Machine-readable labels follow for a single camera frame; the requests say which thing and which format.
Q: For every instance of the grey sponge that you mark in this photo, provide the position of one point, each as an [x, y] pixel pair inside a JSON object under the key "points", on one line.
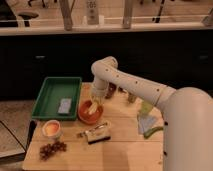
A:
{"points": [[65, 106]]}

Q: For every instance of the bunch of dark grapes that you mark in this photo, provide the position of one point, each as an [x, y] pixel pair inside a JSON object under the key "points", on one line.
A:
{"points": [[49, 150]]}

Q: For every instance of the green cucumber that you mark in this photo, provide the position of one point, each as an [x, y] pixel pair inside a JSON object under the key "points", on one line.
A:
{"points": [[151, 131]]}

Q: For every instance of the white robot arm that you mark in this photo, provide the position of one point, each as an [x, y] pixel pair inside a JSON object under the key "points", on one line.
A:
{"points": [[187, 114]]}

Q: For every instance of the small brown cup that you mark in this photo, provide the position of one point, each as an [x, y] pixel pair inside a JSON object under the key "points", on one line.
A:
{"points": [[131, 98]]}

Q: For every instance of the yellow banana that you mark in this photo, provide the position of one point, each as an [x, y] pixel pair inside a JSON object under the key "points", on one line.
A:
{"points": [[92, 109]]}

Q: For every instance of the small white bowl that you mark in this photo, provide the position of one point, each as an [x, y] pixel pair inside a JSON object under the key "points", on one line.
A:
{"points": [[52, 129]]}

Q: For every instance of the red bowl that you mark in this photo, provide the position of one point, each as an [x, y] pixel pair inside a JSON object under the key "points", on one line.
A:
{"points": [[85, 116]]}

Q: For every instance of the light blue cloth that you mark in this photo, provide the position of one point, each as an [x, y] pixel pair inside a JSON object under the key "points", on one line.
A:
{"points": [[145, 123]]}

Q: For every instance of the dark red apple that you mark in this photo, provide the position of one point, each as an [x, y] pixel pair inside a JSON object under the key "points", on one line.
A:
{"points": [[111, 90]]}

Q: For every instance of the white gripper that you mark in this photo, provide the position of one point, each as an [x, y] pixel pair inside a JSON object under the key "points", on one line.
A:
{"points": [[99, 91]]}

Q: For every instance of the green plastic tray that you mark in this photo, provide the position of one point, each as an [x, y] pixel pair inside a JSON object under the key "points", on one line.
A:
{"points": [[52, 92]]}

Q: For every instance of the yellow-green pear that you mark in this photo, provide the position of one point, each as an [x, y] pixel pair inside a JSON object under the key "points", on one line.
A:
{"points": [[146, 107]]}

